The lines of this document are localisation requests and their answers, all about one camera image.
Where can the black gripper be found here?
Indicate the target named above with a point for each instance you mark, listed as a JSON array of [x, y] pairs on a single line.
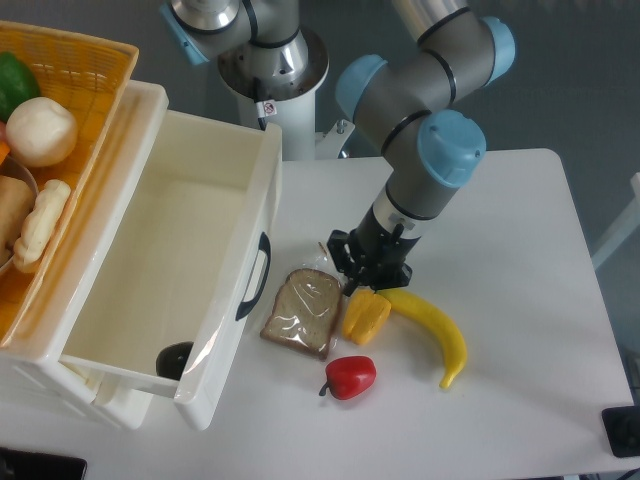
[[371, 256]]

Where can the white top drawer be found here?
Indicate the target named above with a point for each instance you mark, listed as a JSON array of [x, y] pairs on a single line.
[[190, 258]]

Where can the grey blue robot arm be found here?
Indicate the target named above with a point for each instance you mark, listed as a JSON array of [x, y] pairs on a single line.
[[406, 113]]

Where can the dark eggplant in drawer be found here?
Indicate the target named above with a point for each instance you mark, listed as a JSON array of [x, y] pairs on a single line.
[[171, 361]]

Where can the white drawer cabinet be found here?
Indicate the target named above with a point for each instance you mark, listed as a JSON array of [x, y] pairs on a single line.
[[49, 357]]

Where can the yellow bell pepper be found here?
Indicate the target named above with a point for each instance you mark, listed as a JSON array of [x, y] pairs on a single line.
[[365, 315]]

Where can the yellow banana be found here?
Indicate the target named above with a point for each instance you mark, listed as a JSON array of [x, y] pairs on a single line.
[[440, 325]]

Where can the bread slice in plastic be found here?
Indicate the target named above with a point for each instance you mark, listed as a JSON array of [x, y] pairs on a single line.
[[307, 306]]

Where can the red bell pepper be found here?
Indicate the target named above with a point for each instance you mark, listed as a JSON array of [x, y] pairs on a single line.
[[348, 377]]

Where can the black device right edge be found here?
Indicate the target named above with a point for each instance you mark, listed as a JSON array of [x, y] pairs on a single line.
[[622, 429]]

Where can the white lumpy dough toy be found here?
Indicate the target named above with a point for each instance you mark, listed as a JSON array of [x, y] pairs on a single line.
[[39, 225]]

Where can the orange wicker basket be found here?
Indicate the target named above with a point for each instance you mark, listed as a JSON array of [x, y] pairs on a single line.
[[87, 75]]

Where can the white round bun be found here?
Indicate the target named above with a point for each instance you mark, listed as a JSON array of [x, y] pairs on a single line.
[[41, 133]]

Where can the tan bread loaf toy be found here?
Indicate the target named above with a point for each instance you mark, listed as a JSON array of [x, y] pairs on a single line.
[[17, 200]]

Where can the green bell pepper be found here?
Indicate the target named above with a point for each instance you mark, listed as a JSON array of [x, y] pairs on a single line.
[[18, 84]]

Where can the black device bottom left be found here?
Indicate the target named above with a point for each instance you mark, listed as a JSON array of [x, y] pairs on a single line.
[[19, 465]]

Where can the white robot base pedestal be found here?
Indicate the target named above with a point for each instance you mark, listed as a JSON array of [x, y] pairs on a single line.
[[278, 86]]

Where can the white frame right edge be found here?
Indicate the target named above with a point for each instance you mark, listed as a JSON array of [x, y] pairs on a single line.
[[624, 225]]

